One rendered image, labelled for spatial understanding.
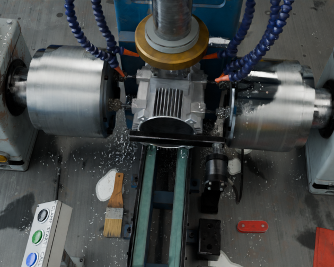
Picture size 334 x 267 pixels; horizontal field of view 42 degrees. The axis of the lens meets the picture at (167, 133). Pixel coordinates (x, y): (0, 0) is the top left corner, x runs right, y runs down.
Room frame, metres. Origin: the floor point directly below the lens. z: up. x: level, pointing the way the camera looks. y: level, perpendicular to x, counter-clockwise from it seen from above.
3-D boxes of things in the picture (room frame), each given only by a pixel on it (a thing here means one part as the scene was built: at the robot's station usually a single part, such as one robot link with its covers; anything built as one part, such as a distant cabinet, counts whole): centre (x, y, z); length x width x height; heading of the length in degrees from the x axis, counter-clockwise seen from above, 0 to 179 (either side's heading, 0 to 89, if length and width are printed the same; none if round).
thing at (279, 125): (0.69, -0.29, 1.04); 0.41 x 0.25 x 0.25; 85
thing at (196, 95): (0.71, -0.01, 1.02); 0.20 x 0.19 x 0.19; 175
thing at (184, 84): (0.75, -0.01, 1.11); 0.12 x 0.11 x 0.07; 175
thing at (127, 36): (0.87, -0.02, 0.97); 0.30 x 0.11 x 0.34; 85
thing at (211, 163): (0.67, -0.18, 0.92); 0.45 x 0.13 x 0.24; 175
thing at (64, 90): (0.74, 0.30, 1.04); 0.37 x 0.25 x 0.25; 85
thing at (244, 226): (0.43, -0.24, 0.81); 0.09 x 0.03 x 0.02; 90
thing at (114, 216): (0.50, 0.15, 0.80); 0.21 x 0.05 x 0.01; 177
